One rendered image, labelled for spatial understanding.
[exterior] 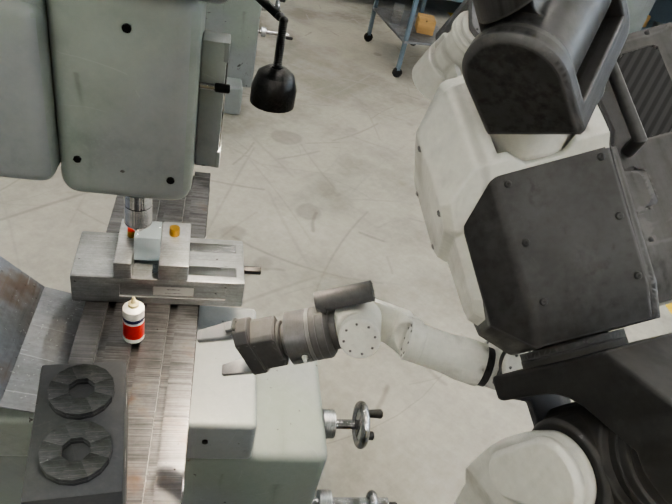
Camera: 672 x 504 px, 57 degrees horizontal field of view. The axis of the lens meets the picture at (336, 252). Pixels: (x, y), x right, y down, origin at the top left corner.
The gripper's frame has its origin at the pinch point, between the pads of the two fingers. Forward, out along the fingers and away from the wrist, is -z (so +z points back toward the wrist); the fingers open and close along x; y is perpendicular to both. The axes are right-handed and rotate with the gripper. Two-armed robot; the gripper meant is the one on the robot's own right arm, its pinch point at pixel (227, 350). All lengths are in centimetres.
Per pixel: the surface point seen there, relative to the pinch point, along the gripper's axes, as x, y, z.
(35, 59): 50, -13, -6
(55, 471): 15.1, 24.5, -15.5
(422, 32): -183, -420, 71
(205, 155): 24.8, -20.6, 4.7
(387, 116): -184, -316, 29
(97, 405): 12.5, 14.2, -13.5
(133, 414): -7.9, 3.7, -20.7
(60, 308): -8, -26, -43
